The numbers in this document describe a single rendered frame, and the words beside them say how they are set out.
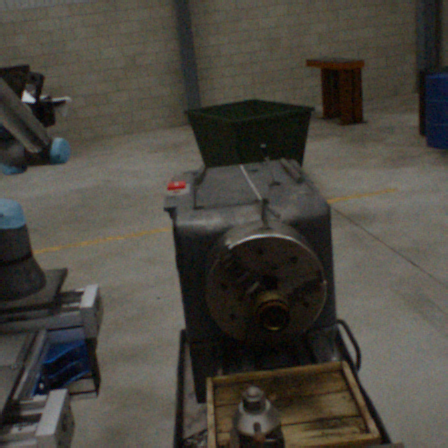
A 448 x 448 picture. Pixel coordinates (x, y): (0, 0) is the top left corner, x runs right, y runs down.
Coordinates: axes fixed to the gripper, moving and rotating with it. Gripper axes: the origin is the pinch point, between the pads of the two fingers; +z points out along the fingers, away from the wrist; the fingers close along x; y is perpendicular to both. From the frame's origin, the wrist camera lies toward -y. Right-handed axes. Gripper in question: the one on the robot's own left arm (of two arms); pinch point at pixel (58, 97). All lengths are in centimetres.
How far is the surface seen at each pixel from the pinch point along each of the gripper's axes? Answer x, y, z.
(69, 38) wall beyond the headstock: -470, 40, 796
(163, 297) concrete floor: -33, 164, 167
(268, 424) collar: 94, 32, -95
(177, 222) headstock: 52, 27, -27
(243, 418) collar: 90, 32, -96
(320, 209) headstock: 90, 23, -15
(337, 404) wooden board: 102, 56, -55
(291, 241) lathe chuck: 85, 26, -34
